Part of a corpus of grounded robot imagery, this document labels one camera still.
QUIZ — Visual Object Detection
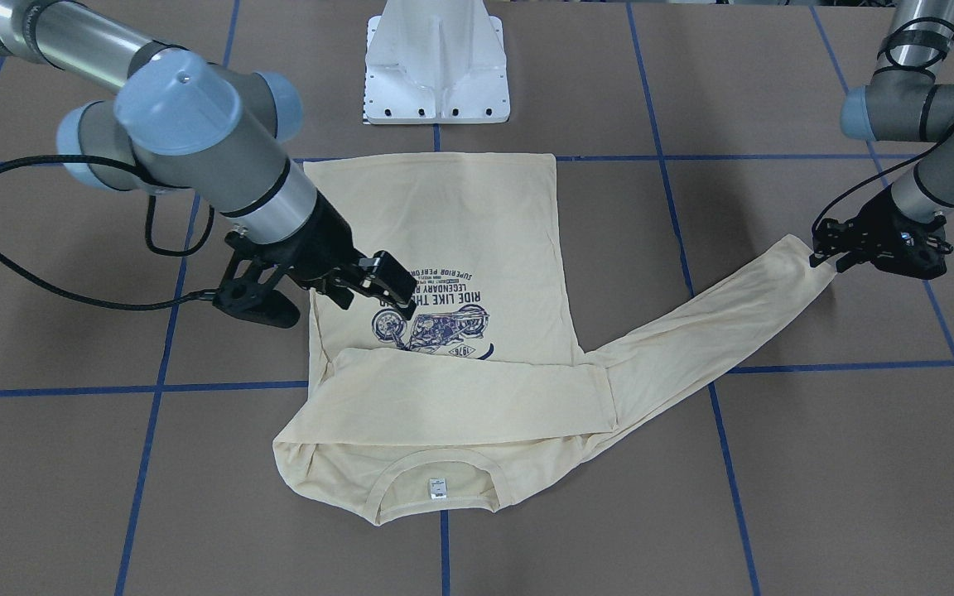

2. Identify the beige long-sleeve printed shirt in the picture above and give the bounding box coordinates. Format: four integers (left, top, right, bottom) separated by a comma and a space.
273, 152, 836, 526

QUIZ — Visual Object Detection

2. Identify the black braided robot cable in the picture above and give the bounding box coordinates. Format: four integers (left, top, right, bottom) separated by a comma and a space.
0, 155, 221, 313

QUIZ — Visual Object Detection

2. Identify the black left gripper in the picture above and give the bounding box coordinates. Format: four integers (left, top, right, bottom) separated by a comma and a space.
807, 189, 954, 280

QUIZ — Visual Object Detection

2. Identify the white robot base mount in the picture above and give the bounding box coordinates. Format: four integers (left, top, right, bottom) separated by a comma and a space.
363, 1, 512, 125

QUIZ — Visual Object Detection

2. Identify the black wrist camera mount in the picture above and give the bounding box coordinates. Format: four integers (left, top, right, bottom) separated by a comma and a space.
212, 231, 300, 329

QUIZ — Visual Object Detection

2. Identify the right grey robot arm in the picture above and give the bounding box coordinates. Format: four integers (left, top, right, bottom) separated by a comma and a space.
0, 1, 417, 328

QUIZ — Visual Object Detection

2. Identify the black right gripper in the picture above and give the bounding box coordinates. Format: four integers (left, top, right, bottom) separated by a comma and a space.
287, 194, 417, 310

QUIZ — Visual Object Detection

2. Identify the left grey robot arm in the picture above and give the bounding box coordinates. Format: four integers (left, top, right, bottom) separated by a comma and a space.
809, 1, 954, 280

